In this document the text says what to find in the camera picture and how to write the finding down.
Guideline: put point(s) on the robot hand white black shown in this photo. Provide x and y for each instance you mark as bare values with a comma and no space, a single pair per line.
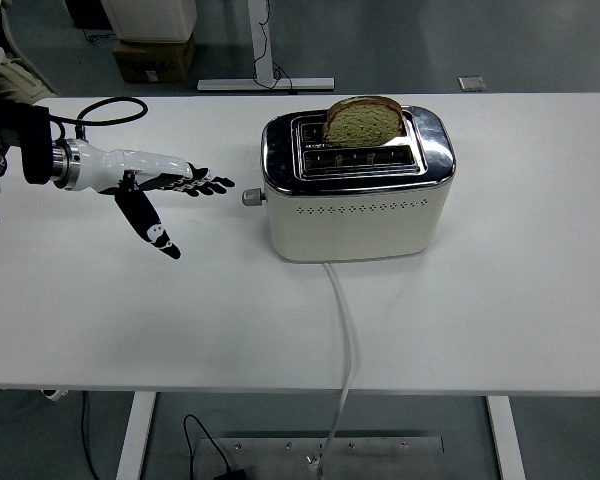
130,162

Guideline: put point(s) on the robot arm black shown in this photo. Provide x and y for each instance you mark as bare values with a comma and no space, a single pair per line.
35,145

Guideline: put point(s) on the grey toaster lever knob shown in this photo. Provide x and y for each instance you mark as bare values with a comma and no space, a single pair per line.
251,197

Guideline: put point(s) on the cream and chrome toaster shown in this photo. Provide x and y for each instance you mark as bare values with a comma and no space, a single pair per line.
350,227

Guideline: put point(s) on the brown cardboard box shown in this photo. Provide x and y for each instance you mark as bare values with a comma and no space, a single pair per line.
152,62

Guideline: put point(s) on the person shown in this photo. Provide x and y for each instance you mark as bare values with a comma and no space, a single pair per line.
17,80

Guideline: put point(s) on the white plastic bin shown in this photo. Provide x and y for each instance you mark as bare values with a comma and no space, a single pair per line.
150,17

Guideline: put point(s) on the white desk leg with foot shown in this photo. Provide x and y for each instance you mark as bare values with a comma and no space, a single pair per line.
260,50

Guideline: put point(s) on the brown bread slice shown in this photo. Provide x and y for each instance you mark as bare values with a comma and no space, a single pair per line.
362,125

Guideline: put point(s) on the small white object under table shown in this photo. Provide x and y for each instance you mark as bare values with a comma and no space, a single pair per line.
55,395

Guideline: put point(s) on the white table leg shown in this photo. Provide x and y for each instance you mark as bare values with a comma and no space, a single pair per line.
505,440
134,435

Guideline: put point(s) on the silver power plug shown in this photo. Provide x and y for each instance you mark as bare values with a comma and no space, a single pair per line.
311,458

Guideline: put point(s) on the grey floor socket plate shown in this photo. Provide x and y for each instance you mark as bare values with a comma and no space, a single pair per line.
472,83

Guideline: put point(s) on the grey metal plate with screws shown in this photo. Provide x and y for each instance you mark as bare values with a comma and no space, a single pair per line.
380,457

